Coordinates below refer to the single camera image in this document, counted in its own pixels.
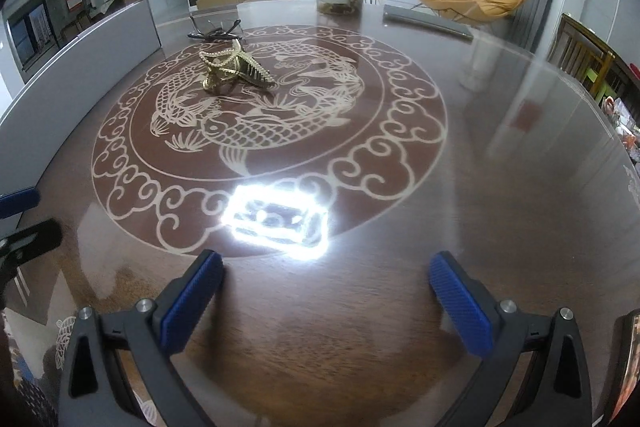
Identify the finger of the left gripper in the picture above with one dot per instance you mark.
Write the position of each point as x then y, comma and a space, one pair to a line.
17, 202
26, 244

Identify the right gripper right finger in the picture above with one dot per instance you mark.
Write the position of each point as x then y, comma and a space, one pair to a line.
556, 388

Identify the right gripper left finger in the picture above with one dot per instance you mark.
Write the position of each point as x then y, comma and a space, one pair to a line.
95, 390

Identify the gold hair claw clip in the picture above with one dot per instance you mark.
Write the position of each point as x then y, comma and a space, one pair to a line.
231, 65

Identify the wooden dining chair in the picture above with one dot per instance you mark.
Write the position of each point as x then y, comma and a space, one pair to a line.
581, 54

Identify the grey laptop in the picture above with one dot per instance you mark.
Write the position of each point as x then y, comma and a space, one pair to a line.
427, 21

